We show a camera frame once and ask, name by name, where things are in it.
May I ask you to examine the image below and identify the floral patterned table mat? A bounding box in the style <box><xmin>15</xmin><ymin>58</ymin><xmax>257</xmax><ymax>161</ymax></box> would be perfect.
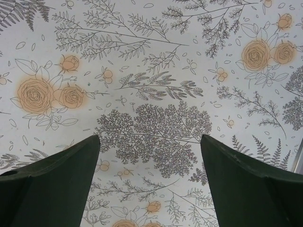
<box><xmin>0</xmin><ymin>0</ymin><xmax>303</xmax><ymax>227</ymax></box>

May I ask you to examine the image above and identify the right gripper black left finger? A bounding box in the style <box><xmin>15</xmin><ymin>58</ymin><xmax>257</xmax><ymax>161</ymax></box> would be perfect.
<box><xmin>0</xmin><ymin>135</ymin><xmax>100</xmax><ymax>227</ymax></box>

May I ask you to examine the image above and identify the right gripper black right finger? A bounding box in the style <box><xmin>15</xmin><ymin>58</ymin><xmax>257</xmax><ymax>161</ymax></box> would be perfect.
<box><xmin>200</xmin><ymin>135</ymin><xmax>303</xmax><ymax>227</ymax></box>

